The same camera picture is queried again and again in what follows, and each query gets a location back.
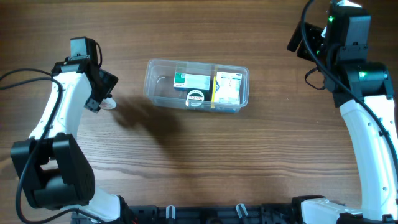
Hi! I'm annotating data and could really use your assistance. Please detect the clear plastic container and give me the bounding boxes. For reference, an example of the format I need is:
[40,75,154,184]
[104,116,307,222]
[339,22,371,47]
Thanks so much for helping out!
[144,59,250,113]

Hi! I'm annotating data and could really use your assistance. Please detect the blue VapoDrops box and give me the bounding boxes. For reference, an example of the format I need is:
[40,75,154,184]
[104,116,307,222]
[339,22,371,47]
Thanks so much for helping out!
[210,74,242,113]

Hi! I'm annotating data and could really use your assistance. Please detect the white calamine lotion bottle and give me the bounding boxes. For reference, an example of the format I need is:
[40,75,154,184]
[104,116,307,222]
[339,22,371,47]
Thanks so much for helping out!
[100,98,117,110]

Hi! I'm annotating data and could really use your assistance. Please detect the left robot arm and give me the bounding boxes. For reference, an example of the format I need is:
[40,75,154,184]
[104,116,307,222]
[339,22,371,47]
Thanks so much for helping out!
[11,37,133,223]

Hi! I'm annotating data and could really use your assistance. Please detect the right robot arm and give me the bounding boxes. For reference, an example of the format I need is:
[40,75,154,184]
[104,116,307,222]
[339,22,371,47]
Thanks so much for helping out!
[287,1,397,223]

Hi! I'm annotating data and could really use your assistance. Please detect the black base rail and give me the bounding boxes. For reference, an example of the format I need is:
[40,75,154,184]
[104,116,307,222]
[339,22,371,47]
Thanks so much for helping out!
[113,203,298,224]

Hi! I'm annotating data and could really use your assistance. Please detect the green Zam-Buk ointment box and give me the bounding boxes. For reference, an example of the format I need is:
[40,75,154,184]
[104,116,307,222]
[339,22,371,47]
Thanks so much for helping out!
[185,90,205,107]

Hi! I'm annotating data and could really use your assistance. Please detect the white green medicine box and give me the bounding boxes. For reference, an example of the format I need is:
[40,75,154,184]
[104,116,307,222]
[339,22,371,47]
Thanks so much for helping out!
[173,73,211,91]

